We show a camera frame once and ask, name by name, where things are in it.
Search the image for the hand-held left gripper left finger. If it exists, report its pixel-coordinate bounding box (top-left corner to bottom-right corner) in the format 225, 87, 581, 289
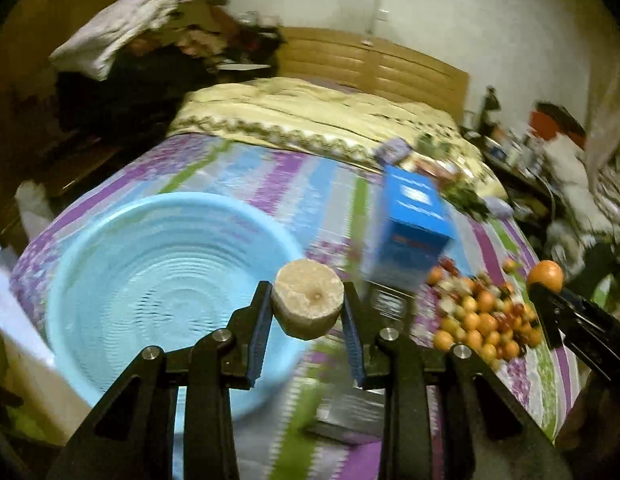
47, 280, 275, 480

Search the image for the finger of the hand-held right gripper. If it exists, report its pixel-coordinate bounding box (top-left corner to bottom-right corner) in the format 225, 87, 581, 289
528, 282, 570, 351

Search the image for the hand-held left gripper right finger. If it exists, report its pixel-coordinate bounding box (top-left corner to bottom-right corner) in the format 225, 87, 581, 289
341, 282, 575, 480

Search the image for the orange mandarin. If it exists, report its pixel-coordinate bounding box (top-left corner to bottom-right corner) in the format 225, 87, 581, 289
526, 260, 565, 293

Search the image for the tan round fruit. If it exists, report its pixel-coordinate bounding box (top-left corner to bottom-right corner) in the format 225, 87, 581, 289
270, 258, 345, 342

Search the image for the pile of small mixed fruit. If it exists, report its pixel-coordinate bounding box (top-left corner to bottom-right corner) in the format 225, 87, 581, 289
425, 255, 545, 373

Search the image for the light blue plastic colander basket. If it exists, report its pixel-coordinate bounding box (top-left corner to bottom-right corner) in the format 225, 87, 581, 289
45, 192, 311, 480

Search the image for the cluttered dark desk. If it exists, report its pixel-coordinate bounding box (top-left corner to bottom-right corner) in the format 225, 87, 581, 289
482, 125, 590, 261

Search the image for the blue cardboard box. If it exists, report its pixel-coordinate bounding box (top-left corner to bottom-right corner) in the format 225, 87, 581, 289
362, 165, 458, 293

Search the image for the white draped cloth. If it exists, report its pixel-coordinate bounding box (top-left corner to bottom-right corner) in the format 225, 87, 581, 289
542, 135, 615, 246

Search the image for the green floral cloth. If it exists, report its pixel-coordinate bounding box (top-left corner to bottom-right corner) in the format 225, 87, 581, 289
410, 132, 490, 221

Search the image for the purple striped bedsheet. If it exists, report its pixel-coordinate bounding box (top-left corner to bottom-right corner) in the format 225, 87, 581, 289
15, 132, 585, 480

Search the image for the red bag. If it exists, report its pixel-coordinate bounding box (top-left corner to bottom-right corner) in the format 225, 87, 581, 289
528, 102, 588, 141

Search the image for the small purple tin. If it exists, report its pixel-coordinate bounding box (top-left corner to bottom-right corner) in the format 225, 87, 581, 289
376, 138, 411, 166

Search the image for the dark bottle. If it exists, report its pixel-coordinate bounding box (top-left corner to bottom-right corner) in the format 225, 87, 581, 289
482, 87, 501, 128

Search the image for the cream zigzag-trim quilt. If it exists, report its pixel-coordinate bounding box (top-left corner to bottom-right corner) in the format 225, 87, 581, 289
167, 77, 508, 201

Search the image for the white plastic bag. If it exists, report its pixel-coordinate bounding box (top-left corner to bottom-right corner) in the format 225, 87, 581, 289
15, 182, 58, 226

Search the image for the wooden headboard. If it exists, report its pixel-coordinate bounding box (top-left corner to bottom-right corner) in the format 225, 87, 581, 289
277, 27, 470, 123

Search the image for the dark clothes pile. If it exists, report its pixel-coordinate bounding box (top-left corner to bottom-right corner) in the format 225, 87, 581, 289
55, 0, 285, 136

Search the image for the white folded cloth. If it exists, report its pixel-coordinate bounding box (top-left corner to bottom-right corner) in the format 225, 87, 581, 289
49, 0, 193, 81

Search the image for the wooden wardrobe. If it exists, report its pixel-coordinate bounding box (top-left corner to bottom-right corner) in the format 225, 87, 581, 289
0, 0, 205, 161

